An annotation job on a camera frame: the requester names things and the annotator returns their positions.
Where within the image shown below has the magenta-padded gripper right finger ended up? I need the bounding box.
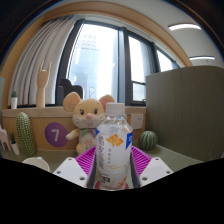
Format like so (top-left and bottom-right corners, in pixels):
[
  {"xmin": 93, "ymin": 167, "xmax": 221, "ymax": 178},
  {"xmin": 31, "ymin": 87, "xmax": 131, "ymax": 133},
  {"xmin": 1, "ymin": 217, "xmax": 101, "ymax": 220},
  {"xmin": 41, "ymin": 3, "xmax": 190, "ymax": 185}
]
[{"xmin": 128, "ymin": 145, "xmax": 175, "ymax": 188}]

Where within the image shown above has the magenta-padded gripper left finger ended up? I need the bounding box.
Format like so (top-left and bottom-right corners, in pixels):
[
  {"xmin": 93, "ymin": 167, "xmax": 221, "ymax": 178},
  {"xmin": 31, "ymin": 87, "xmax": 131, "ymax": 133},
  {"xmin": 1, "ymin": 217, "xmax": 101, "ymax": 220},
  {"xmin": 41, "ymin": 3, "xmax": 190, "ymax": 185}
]
[{"xmin": 53, "ymin": 146, "xmax": 98, "ymax": 190}]

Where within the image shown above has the clear plastic water bottle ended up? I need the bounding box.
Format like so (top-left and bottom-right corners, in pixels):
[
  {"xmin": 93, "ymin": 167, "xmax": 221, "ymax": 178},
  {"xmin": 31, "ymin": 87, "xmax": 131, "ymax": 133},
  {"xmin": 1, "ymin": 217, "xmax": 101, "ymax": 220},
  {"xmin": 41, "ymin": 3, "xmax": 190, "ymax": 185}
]
[{"xmin": 94, "ymin": 102, "xmax": 134, "ymax": 192}]

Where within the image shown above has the round green cactus ornament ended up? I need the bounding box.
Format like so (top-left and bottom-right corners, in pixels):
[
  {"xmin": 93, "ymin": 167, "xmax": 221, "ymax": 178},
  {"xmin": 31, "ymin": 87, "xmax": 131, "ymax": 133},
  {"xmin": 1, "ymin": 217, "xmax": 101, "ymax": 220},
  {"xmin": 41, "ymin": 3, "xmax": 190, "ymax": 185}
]
[{"xmin": 138, "ymin": 130, "xmax": 159, "ymax": 151}]

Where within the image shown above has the cream paper cup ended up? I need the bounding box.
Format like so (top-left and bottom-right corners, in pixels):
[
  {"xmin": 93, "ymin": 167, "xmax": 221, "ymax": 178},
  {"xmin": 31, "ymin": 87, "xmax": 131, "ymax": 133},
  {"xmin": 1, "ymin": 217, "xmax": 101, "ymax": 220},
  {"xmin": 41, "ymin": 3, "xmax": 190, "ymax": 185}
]
[{"xmin": 22, "ymin": 156, "xmax": 52, "ymax": 173}]

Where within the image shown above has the round purple number sticker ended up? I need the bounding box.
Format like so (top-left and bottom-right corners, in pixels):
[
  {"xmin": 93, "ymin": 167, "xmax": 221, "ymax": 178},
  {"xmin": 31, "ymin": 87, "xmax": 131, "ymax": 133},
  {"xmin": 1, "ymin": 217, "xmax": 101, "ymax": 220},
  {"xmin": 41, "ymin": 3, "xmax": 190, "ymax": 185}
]
[{"xmin": 44, "ymin": 121, "xmax": 70, "ymax": 148}]

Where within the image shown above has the beige plush mouse toy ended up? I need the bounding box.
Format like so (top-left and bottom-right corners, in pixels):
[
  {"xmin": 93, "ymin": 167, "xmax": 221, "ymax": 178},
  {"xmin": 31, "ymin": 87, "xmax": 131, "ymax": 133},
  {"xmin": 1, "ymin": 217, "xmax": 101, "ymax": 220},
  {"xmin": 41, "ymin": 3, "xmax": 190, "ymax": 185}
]
[{"xmin": 62, "ymin": 91, "xmax": 116, "ymax": 155}]

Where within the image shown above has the tall green cactus ornament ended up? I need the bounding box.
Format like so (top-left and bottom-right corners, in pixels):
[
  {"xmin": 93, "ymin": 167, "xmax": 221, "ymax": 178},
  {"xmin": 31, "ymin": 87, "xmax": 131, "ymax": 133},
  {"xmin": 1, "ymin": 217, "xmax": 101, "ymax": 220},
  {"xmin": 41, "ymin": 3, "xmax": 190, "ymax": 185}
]
[{"xmin": 15, "ymin": 111, "xmax": 37, "ymax": 158}]

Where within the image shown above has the small plant in white pot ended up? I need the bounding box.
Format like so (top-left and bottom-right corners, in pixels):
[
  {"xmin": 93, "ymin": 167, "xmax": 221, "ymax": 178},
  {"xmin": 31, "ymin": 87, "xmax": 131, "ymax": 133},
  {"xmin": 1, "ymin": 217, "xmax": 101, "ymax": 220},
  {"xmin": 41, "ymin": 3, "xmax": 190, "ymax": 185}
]
[
  {"xmin": 10, "ymin": 90, "xmax": 19, "ymax": 110},
  {"xmin": 8, "ymin": 132, "xmax": 21, "ymax": 156}
]

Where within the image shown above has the green desk partition panel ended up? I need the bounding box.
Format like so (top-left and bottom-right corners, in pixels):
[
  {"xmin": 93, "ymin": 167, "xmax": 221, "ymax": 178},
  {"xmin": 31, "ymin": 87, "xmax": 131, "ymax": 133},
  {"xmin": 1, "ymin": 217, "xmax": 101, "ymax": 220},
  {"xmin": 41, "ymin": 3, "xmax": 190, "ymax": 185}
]
[
  {"xmin": 145, "ymin": 65, "xmax": 224, "ymax": 163},
  {"xmin": 0, "ymin": 76, "xmax": 6, "ymax": 129}
]

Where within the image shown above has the pink horse figurine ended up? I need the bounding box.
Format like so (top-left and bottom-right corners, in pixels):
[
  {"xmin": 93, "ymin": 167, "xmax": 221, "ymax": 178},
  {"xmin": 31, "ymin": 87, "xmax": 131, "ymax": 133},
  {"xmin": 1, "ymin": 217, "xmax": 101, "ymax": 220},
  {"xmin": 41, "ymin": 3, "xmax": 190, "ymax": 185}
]
[{"xmin": 0, "ymin": 124, "xmax": 12, "ymax": 153}]

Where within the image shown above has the black horse figurine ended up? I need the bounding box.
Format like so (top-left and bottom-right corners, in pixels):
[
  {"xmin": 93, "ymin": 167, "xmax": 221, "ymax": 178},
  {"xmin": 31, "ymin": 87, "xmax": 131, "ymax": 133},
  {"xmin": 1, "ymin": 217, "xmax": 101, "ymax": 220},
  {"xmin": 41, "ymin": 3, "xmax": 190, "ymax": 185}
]
[{"xmin": 58, "ymin": 78, "xmax": 85, "ymax": 107}]

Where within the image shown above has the wooden hand sculpture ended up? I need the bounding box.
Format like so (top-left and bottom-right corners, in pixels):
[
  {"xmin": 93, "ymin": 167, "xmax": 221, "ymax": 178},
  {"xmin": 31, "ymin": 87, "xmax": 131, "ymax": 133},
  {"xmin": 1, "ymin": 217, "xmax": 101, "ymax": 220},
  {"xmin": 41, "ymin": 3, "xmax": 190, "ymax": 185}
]
[{"xmin": 35, "ymin": 60, "xmax": 53, "ymax": 108}]

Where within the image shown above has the grey pleated curtain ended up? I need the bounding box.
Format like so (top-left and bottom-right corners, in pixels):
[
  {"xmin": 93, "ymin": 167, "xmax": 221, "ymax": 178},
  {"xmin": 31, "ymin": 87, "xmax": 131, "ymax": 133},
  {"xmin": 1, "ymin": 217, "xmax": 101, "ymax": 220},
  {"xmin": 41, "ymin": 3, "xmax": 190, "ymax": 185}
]
[{"xmin": 8, "ymin": 14, "xmax": 80, "ymax": 107}]

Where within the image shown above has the group of ceiling lights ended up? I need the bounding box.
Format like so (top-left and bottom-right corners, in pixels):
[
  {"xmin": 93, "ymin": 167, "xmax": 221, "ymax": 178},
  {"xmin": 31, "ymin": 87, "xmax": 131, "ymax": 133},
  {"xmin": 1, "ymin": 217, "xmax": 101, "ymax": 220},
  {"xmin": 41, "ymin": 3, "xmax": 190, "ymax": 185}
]
[{"xmin": 167, "ymin": 22, "xmax": 216, "ymax": 62}]

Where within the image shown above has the white wall socket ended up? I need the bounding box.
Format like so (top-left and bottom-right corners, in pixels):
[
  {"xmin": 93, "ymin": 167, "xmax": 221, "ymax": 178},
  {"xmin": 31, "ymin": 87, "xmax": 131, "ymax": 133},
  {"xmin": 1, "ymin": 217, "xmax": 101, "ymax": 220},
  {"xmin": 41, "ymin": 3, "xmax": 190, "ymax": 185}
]
[{"xmin": 130, "ymin": 113, "xmax": 145, "ymax": 131}]

